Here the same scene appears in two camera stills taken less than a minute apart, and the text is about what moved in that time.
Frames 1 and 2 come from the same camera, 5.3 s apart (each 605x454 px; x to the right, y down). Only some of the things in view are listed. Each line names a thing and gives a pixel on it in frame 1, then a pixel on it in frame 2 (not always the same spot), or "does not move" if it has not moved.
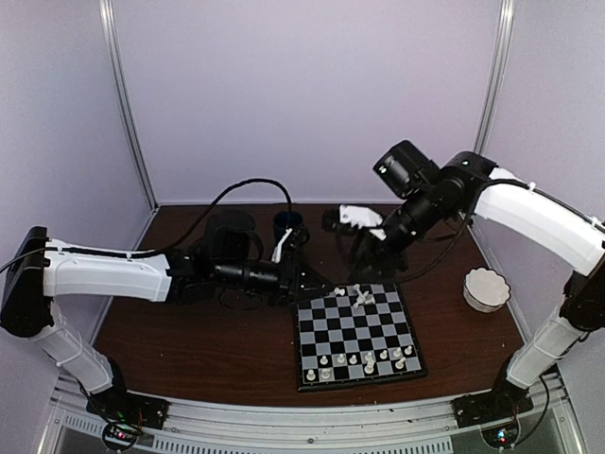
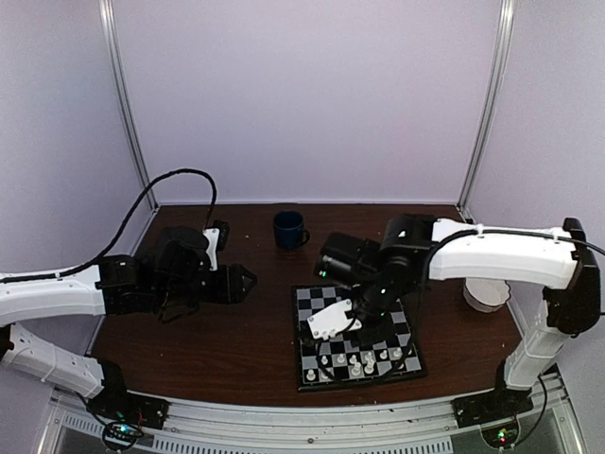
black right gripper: x=380 y=255 -> x=384 y=329
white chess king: x=370 y=369 does not move
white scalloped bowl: x=485 y=290 does not move
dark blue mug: x=285 y=220 does not move
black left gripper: x=289 y=288 -> x=230 y=289
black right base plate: x=501 y=403 does not move
